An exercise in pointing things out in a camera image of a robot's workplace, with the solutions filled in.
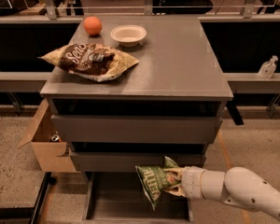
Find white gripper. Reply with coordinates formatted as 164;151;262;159
164;166;205;200

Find green jalapeno chip bag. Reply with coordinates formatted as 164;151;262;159
135;157;181;209

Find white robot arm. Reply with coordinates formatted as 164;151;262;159
166;166;280;221

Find grey open bottom drawer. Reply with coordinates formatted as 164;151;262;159
83;172;194;224

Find grey drawer cabinet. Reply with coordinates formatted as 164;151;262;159
39;15;234;224

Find grey middle drawer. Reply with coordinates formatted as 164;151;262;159
70;152;205;173

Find grey top drawer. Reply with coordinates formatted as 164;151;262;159
51;115;222;144

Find brown Sensations chip bag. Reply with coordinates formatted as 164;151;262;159
41;43;139;82

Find soda can in box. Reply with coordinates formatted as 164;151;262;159
50;134;61;142

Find open cardboard box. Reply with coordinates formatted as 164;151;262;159
18;99;77;173

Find clear hand sanitizer bottle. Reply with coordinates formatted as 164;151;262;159
258;55;278;79

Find white paper bowl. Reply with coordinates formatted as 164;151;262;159
110;25;147;47

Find orange fruit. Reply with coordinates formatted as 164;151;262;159
83;17;102;35

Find black floor frame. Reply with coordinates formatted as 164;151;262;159
0;172;57;224

